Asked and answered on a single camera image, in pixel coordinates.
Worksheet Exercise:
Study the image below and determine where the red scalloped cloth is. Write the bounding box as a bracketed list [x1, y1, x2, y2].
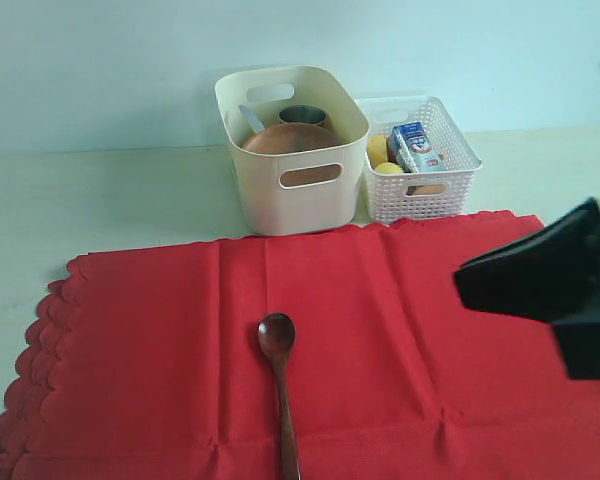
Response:
[0, 211, 600, 479]

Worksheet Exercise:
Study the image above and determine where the yellow cheese wedge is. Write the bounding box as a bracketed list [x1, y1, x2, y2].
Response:
[367, 134, 389, 169]

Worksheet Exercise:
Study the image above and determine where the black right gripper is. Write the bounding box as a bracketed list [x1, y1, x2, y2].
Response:
[453, 199, 600, 380]

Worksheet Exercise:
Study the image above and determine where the brown wooden spoon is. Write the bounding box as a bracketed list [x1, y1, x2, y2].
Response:
[257, 312, 301, 479]

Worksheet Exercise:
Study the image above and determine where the stainless steel cup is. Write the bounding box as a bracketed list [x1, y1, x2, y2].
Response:
[278, 105, 328, 127]

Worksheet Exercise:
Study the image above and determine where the brown wooden plate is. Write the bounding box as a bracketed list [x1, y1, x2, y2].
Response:
[242, 123, 342, 188]

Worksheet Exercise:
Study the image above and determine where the blue white milk carton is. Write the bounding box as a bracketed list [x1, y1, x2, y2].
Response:
[387, 121, 446, 173]

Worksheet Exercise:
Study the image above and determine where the silver table knife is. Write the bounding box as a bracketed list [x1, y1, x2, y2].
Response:
[238, 104, 265, 134]

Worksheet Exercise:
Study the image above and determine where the white woven plastic basket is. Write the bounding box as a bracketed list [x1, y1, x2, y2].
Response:
[356, 95, 482, 224]

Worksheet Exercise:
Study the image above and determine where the yellow lemon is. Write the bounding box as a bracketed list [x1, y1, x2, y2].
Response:
[374, 162, 405, 175]

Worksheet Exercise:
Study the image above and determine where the cream plastic bin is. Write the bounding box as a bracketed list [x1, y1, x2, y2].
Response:
[215, 66, 370, 236]

